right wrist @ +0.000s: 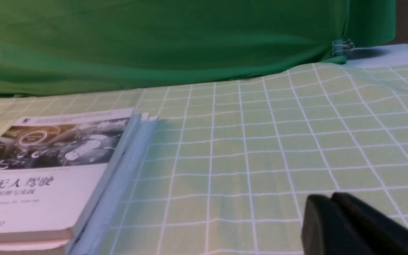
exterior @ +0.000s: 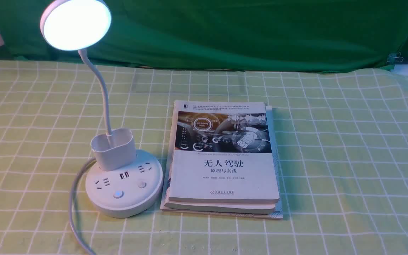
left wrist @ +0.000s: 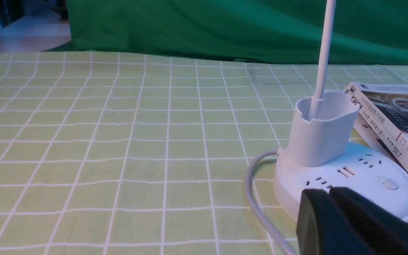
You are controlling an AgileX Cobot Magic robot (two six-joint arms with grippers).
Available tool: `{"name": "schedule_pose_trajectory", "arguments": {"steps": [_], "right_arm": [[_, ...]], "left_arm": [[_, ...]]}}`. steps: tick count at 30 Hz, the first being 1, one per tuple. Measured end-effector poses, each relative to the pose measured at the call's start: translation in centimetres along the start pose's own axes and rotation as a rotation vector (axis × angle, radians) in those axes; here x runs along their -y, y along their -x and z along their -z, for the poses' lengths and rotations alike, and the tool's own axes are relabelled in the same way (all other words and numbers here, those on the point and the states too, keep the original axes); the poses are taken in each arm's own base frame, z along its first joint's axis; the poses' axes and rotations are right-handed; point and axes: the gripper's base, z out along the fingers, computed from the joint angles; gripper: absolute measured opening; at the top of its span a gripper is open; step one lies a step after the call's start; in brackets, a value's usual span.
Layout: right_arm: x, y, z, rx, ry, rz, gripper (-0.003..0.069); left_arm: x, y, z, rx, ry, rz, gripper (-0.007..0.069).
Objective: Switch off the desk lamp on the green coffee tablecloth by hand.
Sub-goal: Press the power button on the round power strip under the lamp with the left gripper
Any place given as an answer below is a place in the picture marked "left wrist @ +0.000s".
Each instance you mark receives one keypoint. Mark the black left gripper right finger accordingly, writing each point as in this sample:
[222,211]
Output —
[382,231]

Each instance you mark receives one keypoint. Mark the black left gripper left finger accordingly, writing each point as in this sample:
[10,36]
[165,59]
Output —
[323,229]

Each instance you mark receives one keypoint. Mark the white desk lamp with sockets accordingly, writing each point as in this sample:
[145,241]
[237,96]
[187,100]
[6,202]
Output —
[320,156]

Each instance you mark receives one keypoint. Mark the bottom white book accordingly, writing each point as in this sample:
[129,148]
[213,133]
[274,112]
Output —
[372,140]

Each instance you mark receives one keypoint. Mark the top book with dark cover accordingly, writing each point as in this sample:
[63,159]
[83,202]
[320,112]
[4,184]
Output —
[385,109]

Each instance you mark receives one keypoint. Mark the green backdrop cloth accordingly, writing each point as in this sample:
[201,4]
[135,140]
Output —
[266,31]

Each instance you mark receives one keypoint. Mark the green checkered tablecloth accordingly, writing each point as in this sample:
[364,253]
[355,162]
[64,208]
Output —
[122,153]

